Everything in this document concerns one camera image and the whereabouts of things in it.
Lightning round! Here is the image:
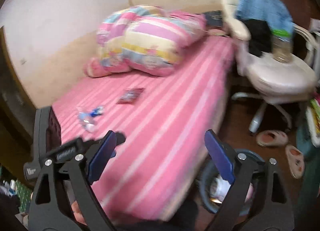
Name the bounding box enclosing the blue round trash bin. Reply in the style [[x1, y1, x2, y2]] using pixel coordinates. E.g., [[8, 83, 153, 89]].
[[199, 159, 258, 216]]

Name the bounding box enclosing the person's left hand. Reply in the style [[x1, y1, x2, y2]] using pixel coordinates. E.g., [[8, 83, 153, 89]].
[[71, 200, 87, 225]]

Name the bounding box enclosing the clear crushed plastic bottle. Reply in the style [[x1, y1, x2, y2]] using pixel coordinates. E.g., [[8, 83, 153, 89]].
[[77, 107, 97, 133]]

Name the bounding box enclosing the right beige slipper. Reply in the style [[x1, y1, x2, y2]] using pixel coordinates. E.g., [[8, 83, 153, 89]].
[[285, 145, 305, 179]]

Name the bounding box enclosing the beige slipper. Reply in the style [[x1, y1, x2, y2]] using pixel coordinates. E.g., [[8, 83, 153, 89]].
[[285, 145, 305, 179], [256, 130, 289, 147]]

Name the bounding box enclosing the blue white small packet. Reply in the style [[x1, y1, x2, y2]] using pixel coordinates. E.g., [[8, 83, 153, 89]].
[[89, 106, 104, 118]]

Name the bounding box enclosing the left beige slipper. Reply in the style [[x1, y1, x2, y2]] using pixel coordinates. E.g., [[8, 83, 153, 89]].
[[256, 130, 289, 147]]

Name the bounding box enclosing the dark red candy wrapper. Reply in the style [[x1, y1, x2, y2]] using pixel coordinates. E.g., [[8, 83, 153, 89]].
[[117, 87, 145, 104]]

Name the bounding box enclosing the stack of green books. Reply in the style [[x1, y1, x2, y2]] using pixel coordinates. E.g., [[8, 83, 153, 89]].
[[305, 97, 319, 148]]

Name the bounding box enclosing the white office chair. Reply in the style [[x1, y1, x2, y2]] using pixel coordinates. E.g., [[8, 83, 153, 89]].
[[220, 0, 317, 133]]

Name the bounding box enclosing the pink striped bed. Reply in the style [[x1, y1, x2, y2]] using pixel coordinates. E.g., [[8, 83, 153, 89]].
[[53, 36, 234, 223]]

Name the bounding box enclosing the colourful folded quilt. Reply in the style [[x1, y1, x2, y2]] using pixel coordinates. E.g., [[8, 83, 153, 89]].
[[84, 5, 206, 78]]

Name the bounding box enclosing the clear jar green label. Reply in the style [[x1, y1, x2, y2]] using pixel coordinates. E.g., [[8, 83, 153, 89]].
[[272, 29, 292, 63]]

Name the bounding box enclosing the blue cloth on chair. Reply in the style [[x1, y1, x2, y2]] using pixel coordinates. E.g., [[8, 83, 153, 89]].
[[234, 0, 294, 35]]

